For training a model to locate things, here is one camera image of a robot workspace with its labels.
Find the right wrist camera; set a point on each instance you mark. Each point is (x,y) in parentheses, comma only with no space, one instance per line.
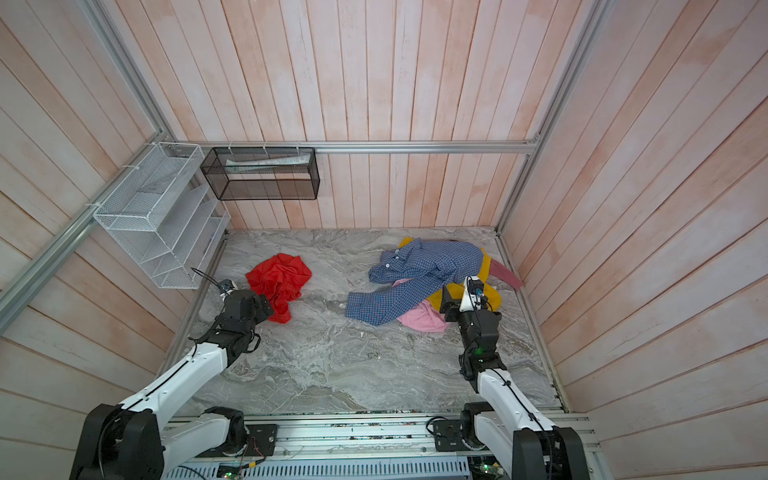
(473,298)

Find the black wire mesh basket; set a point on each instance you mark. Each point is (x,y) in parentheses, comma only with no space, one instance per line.
(262,173)

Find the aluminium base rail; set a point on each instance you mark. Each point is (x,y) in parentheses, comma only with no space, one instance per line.
(358,431)

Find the right aluminium frame post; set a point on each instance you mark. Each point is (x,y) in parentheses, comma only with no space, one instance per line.
(588,35)

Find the horizontal aluminium frame bar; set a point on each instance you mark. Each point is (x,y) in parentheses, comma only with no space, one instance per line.
(383,147)

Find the magenta cloth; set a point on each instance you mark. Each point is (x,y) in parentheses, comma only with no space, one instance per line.
(505,273)

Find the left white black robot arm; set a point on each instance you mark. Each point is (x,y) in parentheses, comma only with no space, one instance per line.
(131,439)

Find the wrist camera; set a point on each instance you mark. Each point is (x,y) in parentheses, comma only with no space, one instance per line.
(473,298)
(226,287)

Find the white wire mesh shelf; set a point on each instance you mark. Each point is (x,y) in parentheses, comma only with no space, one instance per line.
(168,225)

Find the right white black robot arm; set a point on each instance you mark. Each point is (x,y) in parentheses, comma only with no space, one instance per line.
(526,443)

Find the pink cloth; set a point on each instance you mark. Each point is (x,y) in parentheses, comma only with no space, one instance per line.
(424,317)

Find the yellow cloth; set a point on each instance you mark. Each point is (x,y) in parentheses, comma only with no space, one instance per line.
(456,289)

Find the left aluminium frame bar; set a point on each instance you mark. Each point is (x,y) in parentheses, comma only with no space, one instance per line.
(25,286)

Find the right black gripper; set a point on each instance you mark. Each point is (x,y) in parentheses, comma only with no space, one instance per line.
(451,305)

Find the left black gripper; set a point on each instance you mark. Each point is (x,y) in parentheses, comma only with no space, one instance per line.
(263,309)

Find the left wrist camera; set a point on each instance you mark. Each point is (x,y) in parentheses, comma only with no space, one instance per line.
(226,287)

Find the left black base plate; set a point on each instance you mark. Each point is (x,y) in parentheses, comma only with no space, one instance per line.
(258,441)

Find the red cloth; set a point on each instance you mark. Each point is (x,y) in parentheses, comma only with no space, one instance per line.
(280,279)

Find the blue checkered shirt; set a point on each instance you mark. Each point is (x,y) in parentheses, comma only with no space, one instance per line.
(409,275)

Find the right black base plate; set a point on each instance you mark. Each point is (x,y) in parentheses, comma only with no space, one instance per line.
(448,436)

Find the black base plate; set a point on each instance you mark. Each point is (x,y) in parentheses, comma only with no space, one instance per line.
(448,436)
(258,441)

